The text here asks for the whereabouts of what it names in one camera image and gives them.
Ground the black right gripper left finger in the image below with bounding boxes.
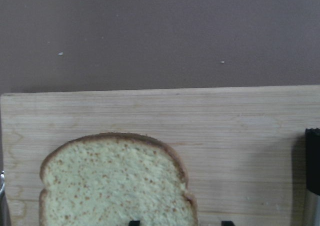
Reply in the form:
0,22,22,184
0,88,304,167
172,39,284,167
128,220,140,226

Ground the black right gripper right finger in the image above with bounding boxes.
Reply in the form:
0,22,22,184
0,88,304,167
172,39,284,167
221,220,234,226

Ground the bread slice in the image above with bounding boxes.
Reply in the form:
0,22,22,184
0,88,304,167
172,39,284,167
39,133,199,225

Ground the wooden cutting board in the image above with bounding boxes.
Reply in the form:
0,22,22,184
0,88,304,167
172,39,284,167
0,85,320,225

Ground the black handled knife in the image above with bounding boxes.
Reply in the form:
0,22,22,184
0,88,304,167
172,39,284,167
303,128,320,225

